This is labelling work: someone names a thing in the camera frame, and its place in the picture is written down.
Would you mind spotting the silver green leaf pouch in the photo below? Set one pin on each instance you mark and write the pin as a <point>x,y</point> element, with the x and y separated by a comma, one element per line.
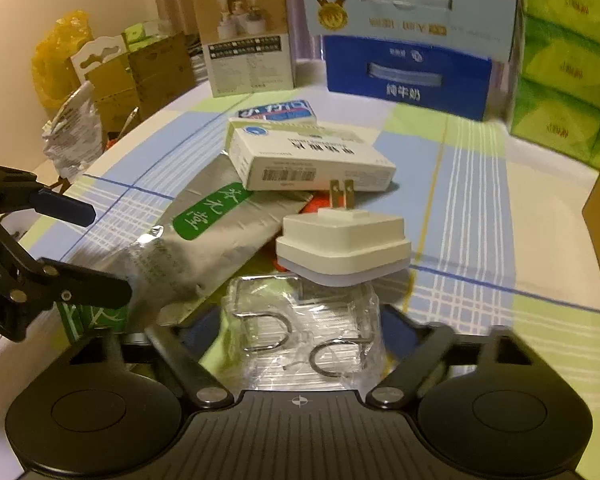
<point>211,229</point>

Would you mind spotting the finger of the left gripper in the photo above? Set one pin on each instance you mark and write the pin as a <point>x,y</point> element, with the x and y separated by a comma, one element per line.
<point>20,190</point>
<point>85,287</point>

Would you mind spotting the dark blue milk carton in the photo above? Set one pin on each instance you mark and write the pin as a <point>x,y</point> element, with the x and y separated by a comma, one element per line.
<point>427,76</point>

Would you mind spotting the red candy wrapper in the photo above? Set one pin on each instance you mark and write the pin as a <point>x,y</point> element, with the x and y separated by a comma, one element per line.
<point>318,201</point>

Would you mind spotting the bagged metal hook rack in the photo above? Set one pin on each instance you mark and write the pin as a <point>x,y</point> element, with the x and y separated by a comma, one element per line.
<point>285,333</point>

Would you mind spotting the white Mecobalamin tablet box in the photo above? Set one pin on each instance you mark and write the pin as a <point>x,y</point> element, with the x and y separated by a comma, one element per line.
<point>299,156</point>

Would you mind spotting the yellow plastic bag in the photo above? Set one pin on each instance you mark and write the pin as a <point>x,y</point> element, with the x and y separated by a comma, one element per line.
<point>53,75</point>

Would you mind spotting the blue floss pick box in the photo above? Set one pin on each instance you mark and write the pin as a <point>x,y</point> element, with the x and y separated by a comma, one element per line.
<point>287,111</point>

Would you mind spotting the crumpled silver plastic bag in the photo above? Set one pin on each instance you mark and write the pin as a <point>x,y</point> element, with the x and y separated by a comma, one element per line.
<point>73,138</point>

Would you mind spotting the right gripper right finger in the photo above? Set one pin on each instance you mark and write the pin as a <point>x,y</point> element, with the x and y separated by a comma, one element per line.
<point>419,348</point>

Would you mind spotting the light blue milk carton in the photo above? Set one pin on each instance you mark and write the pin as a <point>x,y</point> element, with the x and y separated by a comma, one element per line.
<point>479,27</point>

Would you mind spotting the green tissue pack stack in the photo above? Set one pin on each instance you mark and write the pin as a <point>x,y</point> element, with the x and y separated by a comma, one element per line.
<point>557,98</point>

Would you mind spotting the brown cardboard boxes stack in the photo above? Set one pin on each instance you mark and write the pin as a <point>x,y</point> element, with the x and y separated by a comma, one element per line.
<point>130,86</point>

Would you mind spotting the white humidifier product box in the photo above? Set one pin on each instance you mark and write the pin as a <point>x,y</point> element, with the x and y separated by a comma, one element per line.
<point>246,45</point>

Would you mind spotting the white wall plug adapter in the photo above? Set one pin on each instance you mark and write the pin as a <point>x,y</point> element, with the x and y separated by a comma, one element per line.
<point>340,245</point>

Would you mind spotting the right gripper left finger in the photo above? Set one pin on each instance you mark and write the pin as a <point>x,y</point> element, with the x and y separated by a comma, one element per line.
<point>199,385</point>

